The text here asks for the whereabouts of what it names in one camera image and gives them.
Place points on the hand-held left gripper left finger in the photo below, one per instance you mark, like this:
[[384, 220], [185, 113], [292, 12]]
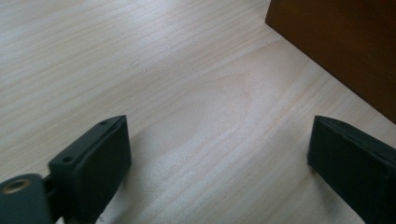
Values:
[[93, 168]]

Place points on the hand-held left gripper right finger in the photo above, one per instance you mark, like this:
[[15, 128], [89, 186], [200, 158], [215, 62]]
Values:
[[351, 165]]

